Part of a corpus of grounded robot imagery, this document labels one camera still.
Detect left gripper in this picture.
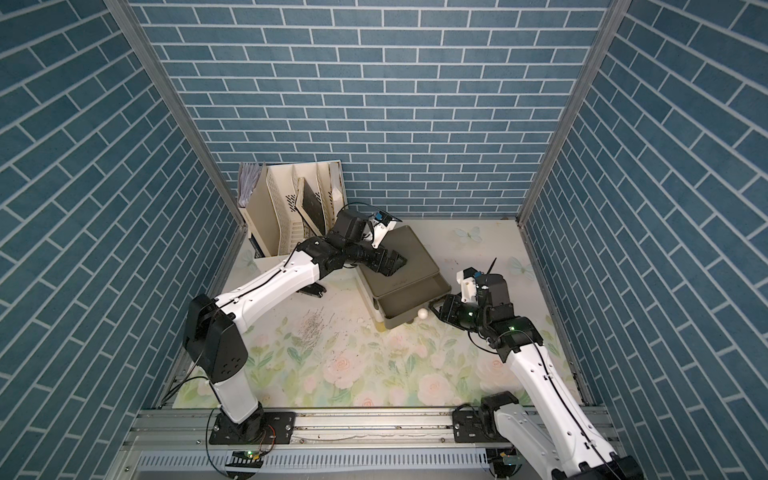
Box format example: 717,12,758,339
341,235,408,276

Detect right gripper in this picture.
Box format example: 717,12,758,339
429,293,489,333

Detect grey three-drawer cabinet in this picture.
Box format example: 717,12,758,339
353,225,445,332

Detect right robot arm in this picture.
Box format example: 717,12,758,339
429,268,644,479

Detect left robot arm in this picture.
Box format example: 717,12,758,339
182,208,407,444

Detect white file organizer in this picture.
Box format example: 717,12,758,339
239,160,347,257

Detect floral table mat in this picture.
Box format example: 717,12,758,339
173,218,586,409

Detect purple papers in organizer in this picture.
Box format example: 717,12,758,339
237,162,263,208

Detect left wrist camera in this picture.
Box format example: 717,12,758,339
369,211,401,249

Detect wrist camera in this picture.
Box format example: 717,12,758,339
456,267,481,305
369,211,401,249

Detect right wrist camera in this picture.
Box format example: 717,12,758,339
456,267,481,305

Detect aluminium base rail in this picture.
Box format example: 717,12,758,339
107,407,512,479

